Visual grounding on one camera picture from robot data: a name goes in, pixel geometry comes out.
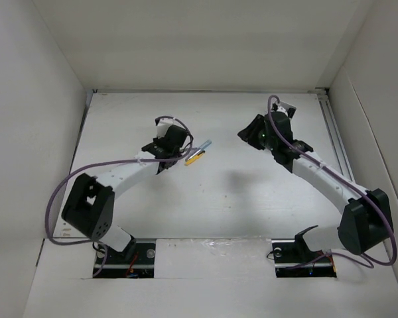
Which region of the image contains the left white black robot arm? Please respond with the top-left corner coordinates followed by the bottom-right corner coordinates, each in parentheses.
top-left (62, 123), bottom-right (191, 263)

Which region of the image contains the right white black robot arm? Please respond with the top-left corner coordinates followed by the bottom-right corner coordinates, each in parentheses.
top-left (237, 111), bottom-right (397, 266)

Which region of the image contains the silver pen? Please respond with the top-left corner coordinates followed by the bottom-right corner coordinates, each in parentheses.
top-left (185, 148), bottom-right (202, 161)

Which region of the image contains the light blue pen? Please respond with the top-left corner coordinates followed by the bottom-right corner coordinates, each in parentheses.
top-left (196, 139), bottom-right (212, 154)

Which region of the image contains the white compartment organizer tray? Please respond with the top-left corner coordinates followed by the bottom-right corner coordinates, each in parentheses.
top-left (280, 101), bottom-right (297, 119)

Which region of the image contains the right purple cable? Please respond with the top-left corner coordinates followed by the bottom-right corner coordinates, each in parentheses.
top-left (267, 95), bottom-right (398, 269)

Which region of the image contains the purple cable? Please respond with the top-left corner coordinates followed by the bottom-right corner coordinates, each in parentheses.
top-left (45, 115), bottom-right (195, 278)
top-left (267, 95), bottom-right (398, 269)

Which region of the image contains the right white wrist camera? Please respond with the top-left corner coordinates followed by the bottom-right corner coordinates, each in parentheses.
top-left (273, 103), bottom-right (287, 114)

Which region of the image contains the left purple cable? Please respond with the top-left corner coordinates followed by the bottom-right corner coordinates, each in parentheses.
top-left (45, 115), bottom-right (195, 278)

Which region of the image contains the right base mounting rail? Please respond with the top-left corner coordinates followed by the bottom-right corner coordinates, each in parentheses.
top-left (267, 239), bottom-right (337, 278)

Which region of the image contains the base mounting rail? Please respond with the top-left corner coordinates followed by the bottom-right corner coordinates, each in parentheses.
top-left (92, 238), bottom-right (157, 279)
top-left (267, 239), bottom-right (337, 278)

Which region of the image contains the left base mounting rail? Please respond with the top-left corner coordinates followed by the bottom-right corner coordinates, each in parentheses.
top-left (92, 238), bottom-right (157, 279)

